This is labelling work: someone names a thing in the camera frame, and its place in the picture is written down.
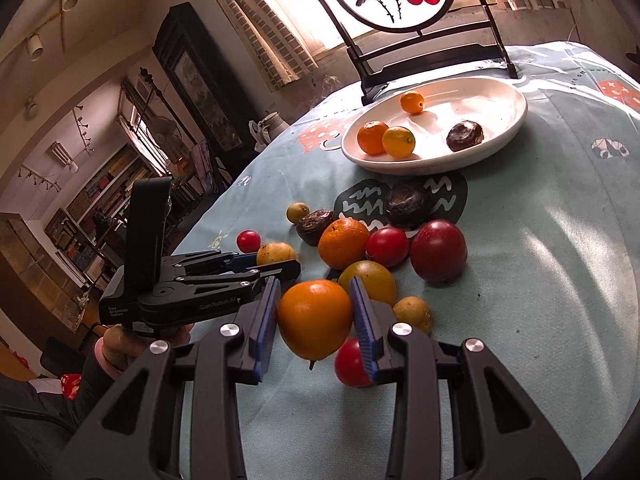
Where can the round painted table screen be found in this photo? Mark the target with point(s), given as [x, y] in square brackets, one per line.
[390, 5]

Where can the amber yellow round fruit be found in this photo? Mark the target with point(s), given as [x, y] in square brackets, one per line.
[372, 280]

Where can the small greenish yellow fruit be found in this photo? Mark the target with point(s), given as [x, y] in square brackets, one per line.
[297, 212]

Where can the person's left hand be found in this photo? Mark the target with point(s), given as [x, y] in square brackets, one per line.
[117, 347]

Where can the rough-skinned orange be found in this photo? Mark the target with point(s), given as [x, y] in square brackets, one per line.
[344, 243]

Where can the yellow spotted round fruit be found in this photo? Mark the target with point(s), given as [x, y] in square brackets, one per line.
[277, 252]

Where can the white oval plate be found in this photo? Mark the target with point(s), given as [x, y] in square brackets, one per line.
[465, 100]

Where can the yellow-orange citrus fruit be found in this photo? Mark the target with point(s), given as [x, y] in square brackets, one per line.
[398, 141]

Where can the dark round passion fruit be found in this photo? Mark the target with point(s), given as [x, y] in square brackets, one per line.
[407, 205]
[465, 136]

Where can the orange mandarin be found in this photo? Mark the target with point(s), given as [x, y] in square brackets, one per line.
[371, 137]

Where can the red patterned object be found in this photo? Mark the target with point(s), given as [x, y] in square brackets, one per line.
[71, 386]

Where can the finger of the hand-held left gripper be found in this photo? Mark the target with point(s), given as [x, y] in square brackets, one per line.
[280, 269]
[245, 260]

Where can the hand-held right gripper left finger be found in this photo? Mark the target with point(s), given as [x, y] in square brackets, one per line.
[265, 330]

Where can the light blue printed tablecloth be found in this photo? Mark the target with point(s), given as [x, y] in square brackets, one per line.
[525, 260]

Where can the white plastic bag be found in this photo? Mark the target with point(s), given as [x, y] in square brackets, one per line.
[256, 135]

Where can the smooth orange citrus fruit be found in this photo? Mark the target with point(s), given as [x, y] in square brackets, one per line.
[315, 317]

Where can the small yellow round fruit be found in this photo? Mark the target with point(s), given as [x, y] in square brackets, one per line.
[414, 312]

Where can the dark wooden cabinet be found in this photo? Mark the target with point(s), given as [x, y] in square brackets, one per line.
[195, 75]

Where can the white kettle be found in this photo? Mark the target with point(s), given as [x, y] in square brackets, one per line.
[274, 122]

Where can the dark wrinkled passion fruit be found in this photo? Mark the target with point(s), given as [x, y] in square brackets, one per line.
[314, 227]

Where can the wooden glass display cabinet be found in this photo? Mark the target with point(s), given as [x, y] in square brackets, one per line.
[30, 270]

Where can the small orange kumquat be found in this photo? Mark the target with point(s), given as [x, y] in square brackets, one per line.
[412, 102]

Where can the wooden bookshelf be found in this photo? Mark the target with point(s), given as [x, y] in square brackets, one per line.
[95, 195]

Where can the small red cherry tomato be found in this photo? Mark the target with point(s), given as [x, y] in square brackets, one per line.
[248, 241]

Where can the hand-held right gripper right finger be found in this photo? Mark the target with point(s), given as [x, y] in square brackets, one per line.
[365, 330]

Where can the large dark red fruit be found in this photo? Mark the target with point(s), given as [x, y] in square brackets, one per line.
[438, 250]

